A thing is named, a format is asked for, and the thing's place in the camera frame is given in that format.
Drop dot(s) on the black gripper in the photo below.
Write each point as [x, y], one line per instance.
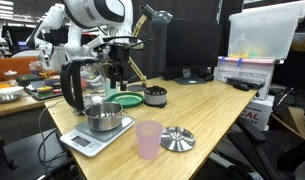
[119, 55]

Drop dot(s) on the silver steel pot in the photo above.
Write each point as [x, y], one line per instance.
[103, 118]

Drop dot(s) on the silver steel lid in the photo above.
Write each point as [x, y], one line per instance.
[178, 138]

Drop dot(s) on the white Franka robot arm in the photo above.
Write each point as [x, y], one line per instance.
[92, 13]

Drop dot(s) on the white kitchen scale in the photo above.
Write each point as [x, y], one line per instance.
[78, 141]

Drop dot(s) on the pink flat lid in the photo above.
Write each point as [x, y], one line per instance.
[252, 60]

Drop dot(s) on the teal plastic cup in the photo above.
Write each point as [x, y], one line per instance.
[113, 93]

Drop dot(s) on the green round plate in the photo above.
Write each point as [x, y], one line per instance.
[128, 99]

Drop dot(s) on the round black grey tin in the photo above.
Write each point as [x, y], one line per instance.
[155, 96]

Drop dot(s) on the black fabric curtain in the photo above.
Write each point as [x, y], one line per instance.
[155, 60]

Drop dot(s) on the glass electric kettle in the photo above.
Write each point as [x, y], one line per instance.
[70, 83]

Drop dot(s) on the pink plastic cup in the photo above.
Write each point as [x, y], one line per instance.
[148, 140]

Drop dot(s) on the yellow desk lamp grey shade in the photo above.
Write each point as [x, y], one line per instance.
[160, 20]

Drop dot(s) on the yellow green sponge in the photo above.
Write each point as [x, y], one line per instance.
[44, 90]

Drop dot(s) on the black tray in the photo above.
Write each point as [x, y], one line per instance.
[42, 96]

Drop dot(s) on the black computer monitor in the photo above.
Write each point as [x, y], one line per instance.
[192, 43]

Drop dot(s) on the dark green box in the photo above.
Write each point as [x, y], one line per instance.
[28, 79]

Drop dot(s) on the wooden side table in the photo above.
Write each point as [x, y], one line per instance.
[25, 101]

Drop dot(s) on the orange sofa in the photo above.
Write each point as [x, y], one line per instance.
[12, 66]

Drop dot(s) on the glass jar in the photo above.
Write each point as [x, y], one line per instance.
[10, 77]

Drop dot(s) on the white bowl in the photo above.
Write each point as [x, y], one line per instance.
[8, 90]

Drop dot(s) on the black computer mouse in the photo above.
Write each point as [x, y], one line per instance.
[241, 87]

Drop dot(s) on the white printed cardboard box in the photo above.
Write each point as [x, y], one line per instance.
[245, 75]

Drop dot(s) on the white box red letters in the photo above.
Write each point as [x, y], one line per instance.
[258, 113]

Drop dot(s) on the clear plastic storage bin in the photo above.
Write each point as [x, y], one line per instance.
[265, 33]

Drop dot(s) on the black office chair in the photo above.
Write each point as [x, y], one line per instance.
[265, 156]

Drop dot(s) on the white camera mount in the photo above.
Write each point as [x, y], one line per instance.
[97, 42]

